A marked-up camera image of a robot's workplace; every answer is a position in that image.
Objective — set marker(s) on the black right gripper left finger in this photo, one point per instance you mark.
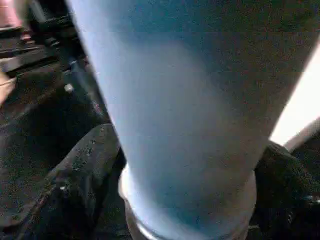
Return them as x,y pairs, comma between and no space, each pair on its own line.
65,195

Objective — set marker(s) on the white plastic table leg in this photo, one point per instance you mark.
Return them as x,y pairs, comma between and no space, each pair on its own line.
200,110

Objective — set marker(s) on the black work mat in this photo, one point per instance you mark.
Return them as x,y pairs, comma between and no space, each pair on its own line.
40,130

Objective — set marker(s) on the black stand frame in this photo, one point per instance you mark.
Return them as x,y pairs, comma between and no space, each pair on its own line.
55,35

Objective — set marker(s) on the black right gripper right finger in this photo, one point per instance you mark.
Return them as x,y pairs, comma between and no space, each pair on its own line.
290,200

